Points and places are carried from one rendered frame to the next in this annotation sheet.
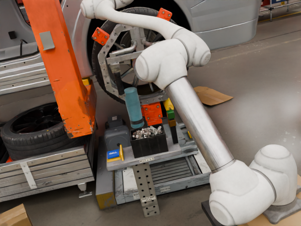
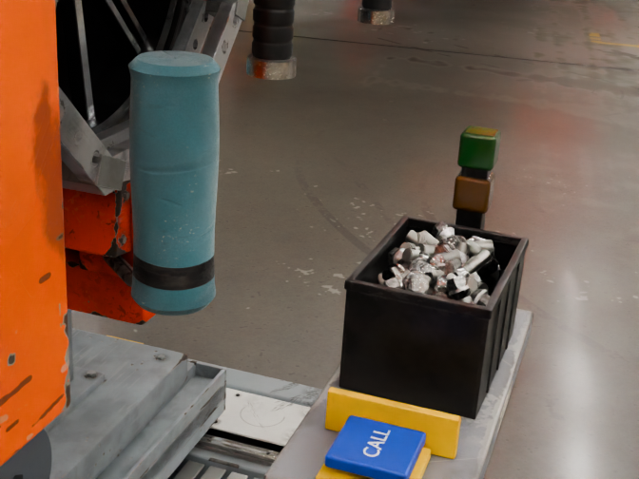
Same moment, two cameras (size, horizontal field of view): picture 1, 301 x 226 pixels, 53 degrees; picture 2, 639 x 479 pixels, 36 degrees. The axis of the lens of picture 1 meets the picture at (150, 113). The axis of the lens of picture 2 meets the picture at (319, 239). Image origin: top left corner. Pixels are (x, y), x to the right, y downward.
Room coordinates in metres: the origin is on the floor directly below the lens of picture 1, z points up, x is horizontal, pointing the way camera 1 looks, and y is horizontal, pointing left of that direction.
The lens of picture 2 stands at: (1.34, 0.94, 0.94)
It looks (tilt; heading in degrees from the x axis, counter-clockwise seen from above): 22 degrees down; 290
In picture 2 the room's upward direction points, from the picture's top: 4 degrees clockwise
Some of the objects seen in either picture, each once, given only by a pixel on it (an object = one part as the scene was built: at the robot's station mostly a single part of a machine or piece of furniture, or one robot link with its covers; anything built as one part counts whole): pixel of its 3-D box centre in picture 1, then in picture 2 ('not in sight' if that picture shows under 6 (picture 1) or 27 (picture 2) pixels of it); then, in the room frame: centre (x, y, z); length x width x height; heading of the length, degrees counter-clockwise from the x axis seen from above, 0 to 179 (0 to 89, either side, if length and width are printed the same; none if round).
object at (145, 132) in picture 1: (148, 139); (437, 303); (1.54, 0.04, 0.51); 0.20 x 0.14 x 0.13; 91
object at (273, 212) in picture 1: (279, 196); not in sight; (0.99, -0.46, 0.43); 0.22 x 0.18 x 0.06; 107
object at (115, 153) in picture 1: (113, 154); (376, 453); (1.53, 0.26, 0.47); 0.07 x 0.07 x 0.02; 3
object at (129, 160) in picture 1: (143, 152); (419, 392); (1.54, 0.09, 0.44); 0.43 x 0.17 x 0.03; 93
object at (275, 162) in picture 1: (273, 172); not in sight; (0.98, -0.44, 0.57); 0.18 x 0.16 x 0.22; 119
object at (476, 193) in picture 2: (172, 122); (474, 190); (1.55, -0.11, 0.59); 0.04 x 0.04 x 0.04; 3
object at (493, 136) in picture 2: (170, 114); (479, 147); (1.55, -0.11, 0.64); 0.04 x 0.04 x 0.04; 3
